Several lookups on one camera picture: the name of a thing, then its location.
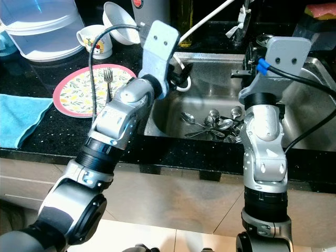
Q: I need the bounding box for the white hose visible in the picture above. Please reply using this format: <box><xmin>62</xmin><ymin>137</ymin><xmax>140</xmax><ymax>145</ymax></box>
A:
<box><xmin>167</xmin><ymin>0</ymin><xmax>235</xmax><ymax>93</ymax></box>

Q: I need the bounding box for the grey tumbler red label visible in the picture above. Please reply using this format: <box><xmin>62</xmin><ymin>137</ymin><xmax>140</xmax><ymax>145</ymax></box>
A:
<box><xmin>133</xmin><ymin>0</ymin><xmax>172</xmax><ymax>53</ymax></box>

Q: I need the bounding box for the pink plate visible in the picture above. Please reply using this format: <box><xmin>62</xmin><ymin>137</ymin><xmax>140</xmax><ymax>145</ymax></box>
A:
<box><xmin>52</xmin><ymin>64</ymin><xmax>137</xmax><ymax>119</ymax></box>

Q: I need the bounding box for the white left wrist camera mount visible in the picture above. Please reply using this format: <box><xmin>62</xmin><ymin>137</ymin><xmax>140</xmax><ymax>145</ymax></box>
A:
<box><xmin>139</xmin><ymin>20</ymin><xmax>181</xmax><ymax>99</ymax></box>

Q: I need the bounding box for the stainless steel sink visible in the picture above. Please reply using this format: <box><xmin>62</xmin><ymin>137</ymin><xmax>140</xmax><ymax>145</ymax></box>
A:
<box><xmin>144</xmin><ymin>52</ymin><xmax>336</xmax><ymax>154</ymax></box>

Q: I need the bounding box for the pink yellow sponge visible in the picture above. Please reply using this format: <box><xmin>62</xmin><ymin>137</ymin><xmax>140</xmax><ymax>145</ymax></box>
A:
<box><xmin>304</xmin><ymin>3</ymin><xmax>336</xmax><ymax>20</ymax></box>

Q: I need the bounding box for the white bowl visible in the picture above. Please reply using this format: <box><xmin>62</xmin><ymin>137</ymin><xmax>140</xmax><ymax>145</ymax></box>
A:
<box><xmin>102</xmin><ymin>2</ymin><xmax>142</xmax><ymax>46</ymax></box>

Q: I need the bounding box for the blue cup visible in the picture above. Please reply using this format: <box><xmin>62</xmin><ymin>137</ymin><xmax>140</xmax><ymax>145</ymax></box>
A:
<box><xmin>0</xmin><ymin>26</ymin><xmax>11</xmax><ymax>53</ymax></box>

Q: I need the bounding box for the beige cabinet front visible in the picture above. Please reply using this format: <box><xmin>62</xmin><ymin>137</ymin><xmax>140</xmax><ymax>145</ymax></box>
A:
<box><xmin>0</xmin><ymin>157</ymin><xmax>336</xmax><ymax>245</ymax></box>

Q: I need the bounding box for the white cartoon mug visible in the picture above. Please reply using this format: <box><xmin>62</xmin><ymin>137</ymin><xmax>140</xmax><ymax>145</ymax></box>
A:
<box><xmin>77</xmin><ymin>25</ymin><xmax>114</xmax><ymax>60</ymax></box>

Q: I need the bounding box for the steel fork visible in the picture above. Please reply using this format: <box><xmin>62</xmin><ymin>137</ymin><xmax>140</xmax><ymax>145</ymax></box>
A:
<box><xmin>103</xmin><ymin>68</ymin><xmax>116</xmax><ymax>104</ymax></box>

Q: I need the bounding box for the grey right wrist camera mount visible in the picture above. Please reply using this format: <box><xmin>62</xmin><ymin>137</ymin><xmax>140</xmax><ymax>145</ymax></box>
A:
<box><xmin>239</xmin><ymin>37</ymin><xmax>312</xmax><ymax>104</ymax></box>

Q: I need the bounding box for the round steel sink strainer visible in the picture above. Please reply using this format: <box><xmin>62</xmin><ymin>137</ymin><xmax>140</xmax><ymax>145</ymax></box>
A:
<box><xmin>256</xmin><ymin>34</ymin><xmax>277</xmax><ymax>47</ymax></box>

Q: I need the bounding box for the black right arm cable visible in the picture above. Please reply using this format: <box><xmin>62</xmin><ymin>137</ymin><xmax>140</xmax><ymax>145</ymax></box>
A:
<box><xmin>256</xmin><ymin>57</ymin><xmax>336</xmax><ymax>154</ymax></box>

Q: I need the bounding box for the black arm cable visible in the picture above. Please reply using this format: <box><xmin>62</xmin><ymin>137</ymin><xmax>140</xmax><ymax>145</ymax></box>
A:
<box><xmin>87</xmin><ymin>23</ymin><xmax>146</xmax><ymax>125</ymax></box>
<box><xmin>256</xmin><ymin>57</ymin><xmax>336</xmax><ymax>154</ymax></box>

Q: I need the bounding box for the olive oil bottle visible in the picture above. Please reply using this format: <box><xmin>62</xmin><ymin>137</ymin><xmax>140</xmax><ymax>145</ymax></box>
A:
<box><xmin>178</xmin><ymin>0</ymin><xmax>195</xmax><ymax>34</ymax></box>

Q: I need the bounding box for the blue towel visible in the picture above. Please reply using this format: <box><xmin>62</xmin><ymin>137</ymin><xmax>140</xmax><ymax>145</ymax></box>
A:
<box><xmin>0</xmin><ymin>94</ymin><xmax>51</xmax><ymax>150</ymax></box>

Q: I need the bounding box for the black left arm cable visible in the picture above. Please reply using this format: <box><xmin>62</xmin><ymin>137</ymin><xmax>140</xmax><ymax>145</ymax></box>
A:
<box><xmin>87</xmin><ymin>23</ymin><xmax>146</xmax><ymax>125</ymax></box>

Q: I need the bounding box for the steel faucet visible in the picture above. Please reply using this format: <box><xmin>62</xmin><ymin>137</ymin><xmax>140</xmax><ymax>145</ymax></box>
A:
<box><xmin>225</xmin><ymin>0</ymin><xmax>253</xmax><ymax>45</ymax></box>

